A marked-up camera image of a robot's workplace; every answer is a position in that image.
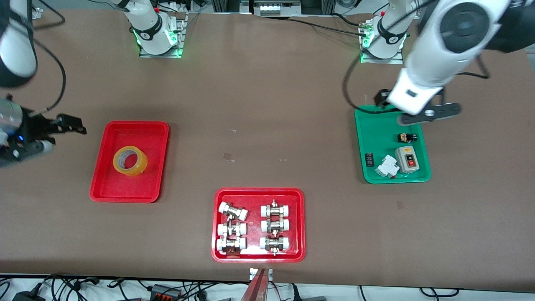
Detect grey power strip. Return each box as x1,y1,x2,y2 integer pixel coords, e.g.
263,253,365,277
259,1,302,16

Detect red tray holding pipe fittings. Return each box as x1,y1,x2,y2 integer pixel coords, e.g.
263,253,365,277
211,187,306,264

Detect red grey aluminium beam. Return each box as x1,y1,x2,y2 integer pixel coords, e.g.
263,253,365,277
240,268,270,301

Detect black cable across table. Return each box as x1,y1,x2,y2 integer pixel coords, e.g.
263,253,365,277
288,18,369,37

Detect red plastic tray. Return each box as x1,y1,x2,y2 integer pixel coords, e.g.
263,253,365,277
89,120,170,204

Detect black power strip orange switches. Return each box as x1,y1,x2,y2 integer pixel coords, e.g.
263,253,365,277
148,284,183,301

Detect black looped cable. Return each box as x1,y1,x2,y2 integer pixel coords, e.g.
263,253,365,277
40,0,66,26

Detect white metal pipe fitting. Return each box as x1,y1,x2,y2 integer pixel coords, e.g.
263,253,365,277
259,235,290,255
216,237,247,255
260,201,291,218
260,217,290,234
218,202,248,221
217,222,247,237

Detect right arm aluminium base plate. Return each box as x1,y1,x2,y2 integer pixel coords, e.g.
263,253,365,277
139,12,187,59

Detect white circuit breaker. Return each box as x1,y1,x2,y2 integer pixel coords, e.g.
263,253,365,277
374,155,400,179

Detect grey on-off switch box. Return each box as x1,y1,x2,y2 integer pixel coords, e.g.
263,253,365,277
395,146,420,174

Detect yellowish clear packing tape roll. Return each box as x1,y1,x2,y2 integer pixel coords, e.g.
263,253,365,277
113,145,148,177

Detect black floor cable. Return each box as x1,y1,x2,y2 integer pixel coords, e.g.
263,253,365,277
359,286,461,299
45,274,102,295

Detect green plastic tray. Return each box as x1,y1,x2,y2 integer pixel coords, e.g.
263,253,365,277
354,105,432,184

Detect black cable behind left arm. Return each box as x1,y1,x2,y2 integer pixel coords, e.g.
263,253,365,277
459,56,491,80

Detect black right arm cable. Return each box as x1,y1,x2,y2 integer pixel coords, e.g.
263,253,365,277
27,38,67,116

